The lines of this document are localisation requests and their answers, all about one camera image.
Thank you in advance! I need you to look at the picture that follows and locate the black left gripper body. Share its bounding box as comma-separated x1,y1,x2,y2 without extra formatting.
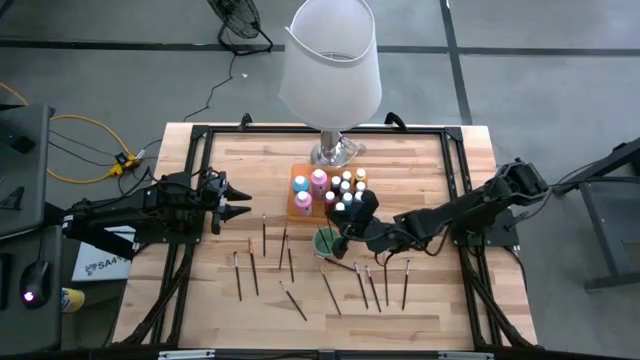
199,170,229,235

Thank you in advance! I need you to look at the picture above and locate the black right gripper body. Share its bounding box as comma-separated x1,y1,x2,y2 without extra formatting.
332,189,396,260

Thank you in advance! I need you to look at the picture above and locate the large pink paint bottle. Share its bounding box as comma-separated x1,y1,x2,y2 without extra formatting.
294,190,314,218
310,168,329,200

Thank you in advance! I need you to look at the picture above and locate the translucent orange plastic tray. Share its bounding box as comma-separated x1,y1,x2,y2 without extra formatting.
286,163,370,225

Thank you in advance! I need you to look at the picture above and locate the green ribbed cup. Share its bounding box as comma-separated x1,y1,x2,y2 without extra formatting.
312,226,343,258

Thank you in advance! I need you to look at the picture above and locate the flat orange-bristle paintbrush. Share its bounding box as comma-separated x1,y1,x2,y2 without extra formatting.
247,237,261,297

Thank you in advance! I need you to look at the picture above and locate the yellow power plug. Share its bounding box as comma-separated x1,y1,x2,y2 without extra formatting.
108,152,139,177

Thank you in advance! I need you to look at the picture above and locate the black diagonal floor bar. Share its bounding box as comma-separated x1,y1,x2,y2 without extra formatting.
43,201,137,261

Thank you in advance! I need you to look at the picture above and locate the white printed box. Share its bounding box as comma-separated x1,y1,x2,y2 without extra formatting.
71,222,136,283

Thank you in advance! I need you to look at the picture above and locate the white-shade chrome table lamp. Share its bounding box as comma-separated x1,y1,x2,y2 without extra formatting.
278,0,384,169

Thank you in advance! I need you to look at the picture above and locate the dark grey desk surface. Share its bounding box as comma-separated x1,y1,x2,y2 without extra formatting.
0,224,65,351

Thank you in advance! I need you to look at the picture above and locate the yellow can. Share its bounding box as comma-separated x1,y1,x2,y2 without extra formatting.
60,287,86,314

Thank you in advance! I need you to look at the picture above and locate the black floor fan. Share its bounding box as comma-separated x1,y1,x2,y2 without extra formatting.
207,0,275,56

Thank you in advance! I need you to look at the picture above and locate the dark grey desk panel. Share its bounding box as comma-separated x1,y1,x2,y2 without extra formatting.
0,102,57,241

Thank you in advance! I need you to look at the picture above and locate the black computer mouse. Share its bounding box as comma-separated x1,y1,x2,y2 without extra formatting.
19,259,51,310

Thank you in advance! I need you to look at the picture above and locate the dark metal stand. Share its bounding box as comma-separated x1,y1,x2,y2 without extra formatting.
549,137,640,291

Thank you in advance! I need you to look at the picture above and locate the black fan cable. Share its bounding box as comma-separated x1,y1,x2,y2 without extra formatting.
183,52,237,122

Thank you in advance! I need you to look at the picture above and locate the silver frame bracket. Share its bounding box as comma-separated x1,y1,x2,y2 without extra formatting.
437,351,495,360
157,349,216,360

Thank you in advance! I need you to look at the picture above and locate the black floor cable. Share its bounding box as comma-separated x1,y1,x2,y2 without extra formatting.
48,128,121,166

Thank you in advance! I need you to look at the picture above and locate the yellow extension cord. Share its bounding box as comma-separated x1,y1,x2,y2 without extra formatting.
0,81,139,185

